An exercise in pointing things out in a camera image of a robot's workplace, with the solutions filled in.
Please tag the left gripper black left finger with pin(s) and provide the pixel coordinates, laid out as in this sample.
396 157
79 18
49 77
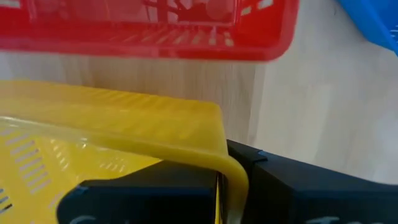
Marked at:
149 199

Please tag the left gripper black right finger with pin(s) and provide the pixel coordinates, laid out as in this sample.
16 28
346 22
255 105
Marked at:
311 196

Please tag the yellow plastic basket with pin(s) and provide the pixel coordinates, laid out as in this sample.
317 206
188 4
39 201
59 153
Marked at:
124 124

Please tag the red plastic basket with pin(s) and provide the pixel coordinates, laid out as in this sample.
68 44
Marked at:
93 40

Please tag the blue plastic basket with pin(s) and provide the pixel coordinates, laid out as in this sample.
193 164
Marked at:
373 21

